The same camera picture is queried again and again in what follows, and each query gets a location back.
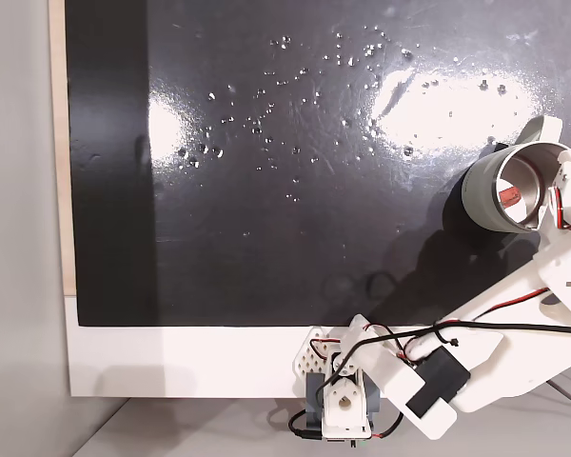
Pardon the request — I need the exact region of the grey table clamp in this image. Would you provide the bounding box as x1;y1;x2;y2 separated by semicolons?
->
305;372;384;430

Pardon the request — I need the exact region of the beige wooden strip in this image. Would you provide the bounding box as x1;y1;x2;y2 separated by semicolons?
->
49;0;79;297

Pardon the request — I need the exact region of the black base cable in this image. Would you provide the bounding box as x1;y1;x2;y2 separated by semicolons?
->
287;408;325;442

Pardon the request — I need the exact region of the black camera cable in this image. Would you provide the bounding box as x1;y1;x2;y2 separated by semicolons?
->
322;319;571;387

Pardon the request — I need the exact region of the pale green steel mug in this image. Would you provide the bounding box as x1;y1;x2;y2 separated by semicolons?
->
460;114;566;235

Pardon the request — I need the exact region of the black rubber mat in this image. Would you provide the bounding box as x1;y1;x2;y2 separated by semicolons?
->
65;0;571;330

